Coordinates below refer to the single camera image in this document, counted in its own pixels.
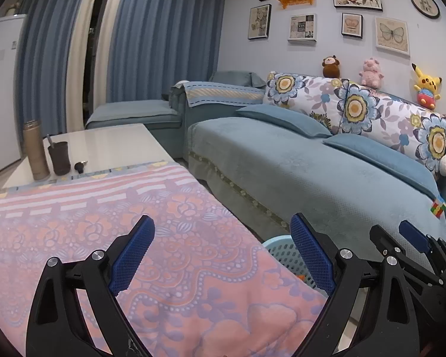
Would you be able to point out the black key bunch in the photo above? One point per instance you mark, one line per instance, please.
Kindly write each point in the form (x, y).
(80, 166)

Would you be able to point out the blue-grey sofa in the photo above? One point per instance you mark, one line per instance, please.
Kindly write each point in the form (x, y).
(282, 178)

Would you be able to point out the butterfly picture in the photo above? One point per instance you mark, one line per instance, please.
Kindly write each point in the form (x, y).
(392, 36)

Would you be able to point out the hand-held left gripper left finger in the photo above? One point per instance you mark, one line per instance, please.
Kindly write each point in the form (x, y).
(132, 256)

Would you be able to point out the white canvas picture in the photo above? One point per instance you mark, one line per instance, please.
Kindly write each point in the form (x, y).
(302, 29)

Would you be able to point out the yellow plush toy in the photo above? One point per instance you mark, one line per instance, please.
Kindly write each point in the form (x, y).
(426, 85)

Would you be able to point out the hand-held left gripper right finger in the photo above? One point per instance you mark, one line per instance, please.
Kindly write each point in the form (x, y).
(312, 256)

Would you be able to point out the blue curtain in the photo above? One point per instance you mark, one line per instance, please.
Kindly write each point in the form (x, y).
(48, 44)
(167, 33)

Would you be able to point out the blue pillow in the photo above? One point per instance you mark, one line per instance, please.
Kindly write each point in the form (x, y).
(386, 160)
(282, 119)

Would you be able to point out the colourful puzzle cube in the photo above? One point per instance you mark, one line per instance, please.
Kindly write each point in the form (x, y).
(438, 208)

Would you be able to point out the round framed picture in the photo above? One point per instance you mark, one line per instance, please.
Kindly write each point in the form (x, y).
(425, 4)

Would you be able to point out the brown monkey plush toy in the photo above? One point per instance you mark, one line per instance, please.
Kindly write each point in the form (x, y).
(331, 67)

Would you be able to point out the pink patterned tablecloth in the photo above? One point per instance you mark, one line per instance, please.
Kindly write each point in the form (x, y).
(133, 212)

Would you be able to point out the dark brown cup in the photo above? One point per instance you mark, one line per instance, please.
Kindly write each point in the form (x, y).
(59, 158)

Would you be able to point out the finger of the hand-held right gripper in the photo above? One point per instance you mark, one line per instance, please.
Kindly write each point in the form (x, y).
(384, 241)
(412, 235)

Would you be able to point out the light blue plastic basket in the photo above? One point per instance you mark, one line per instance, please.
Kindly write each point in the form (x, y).
(282, 256)

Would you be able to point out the gold thermos flask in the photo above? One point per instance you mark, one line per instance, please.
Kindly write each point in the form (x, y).
(36, 148)

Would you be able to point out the black framed cartoon picture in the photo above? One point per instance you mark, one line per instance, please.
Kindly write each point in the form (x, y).
(259, 22)

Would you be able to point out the pink pig plush toy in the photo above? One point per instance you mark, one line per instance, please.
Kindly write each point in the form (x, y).
(371, 73)

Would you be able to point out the floral sofa back cushions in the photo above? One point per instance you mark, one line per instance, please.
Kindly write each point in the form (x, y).
(356, 108)

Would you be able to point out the white refrigerator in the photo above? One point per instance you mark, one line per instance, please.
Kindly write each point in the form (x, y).
(3, 93)

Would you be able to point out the cream curtain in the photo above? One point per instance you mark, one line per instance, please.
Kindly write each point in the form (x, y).
(83, 52)

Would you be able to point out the orange snack packet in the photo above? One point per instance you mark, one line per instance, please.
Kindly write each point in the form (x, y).
(301, 278)

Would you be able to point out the black framed crown picture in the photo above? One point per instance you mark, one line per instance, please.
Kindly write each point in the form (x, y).
(352, 25)

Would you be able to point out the striped sofa armrest towel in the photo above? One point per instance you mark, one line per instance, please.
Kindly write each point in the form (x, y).
(223, 93)

